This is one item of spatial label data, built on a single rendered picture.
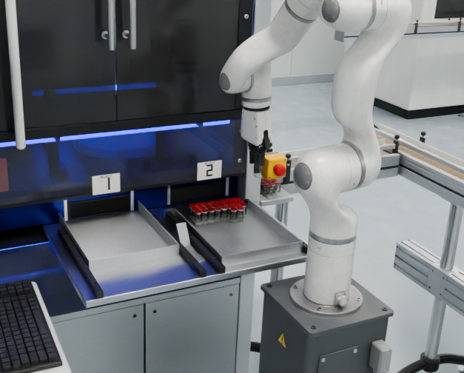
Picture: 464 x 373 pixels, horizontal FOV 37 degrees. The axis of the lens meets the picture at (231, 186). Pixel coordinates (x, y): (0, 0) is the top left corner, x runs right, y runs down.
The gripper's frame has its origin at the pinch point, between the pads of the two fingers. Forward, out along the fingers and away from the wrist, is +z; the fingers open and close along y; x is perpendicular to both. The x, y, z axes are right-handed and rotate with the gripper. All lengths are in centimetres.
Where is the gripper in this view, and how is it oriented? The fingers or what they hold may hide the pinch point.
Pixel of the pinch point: (257, 158)
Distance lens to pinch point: 200.9
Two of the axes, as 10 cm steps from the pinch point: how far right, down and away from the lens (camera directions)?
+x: 8.8, -2.0, 4.2
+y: 4.7, 3.4, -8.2
